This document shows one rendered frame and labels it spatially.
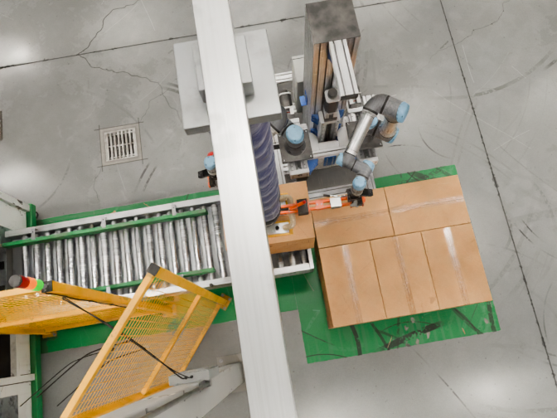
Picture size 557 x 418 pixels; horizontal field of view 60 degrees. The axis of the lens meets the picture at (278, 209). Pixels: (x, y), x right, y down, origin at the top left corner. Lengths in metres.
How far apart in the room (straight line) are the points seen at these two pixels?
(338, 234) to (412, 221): 0.58
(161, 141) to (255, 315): 3.71
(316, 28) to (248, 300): 1.79
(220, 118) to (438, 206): 2.85
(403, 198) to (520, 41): 2.28
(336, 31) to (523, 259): 2.82
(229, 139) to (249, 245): 0.28
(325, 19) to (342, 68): 0.30
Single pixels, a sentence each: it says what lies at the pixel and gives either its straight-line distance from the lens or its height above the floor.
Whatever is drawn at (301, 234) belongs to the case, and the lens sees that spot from 3.18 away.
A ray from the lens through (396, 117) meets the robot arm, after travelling 2.88.
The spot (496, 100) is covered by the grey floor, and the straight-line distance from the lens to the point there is 5.08.
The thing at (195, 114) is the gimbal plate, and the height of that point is 2.87.
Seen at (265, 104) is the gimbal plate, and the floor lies 2.87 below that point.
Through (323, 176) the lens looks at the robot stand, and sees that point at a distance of 4.21.
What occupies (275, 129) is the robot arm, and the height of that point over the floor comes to 1.63.
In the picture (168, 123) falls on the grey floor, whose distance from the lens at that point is 4.78.
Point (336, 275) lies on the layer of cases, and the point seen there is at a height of 0.54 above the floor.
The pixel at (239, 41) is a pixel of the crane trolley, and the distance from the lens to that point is 1.49.
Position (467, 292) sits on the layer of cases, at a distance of 3.87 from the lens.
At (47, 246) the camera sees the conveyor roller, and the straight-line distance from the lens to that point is 4.19.
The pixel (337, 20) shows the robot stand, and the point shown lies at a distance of 2.69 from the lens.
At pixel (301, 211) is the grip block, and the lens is 3.07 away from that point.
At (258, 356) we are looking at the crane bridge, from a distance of 1.14.
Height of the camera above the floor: 4.19
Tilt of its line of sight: 75 degrees down
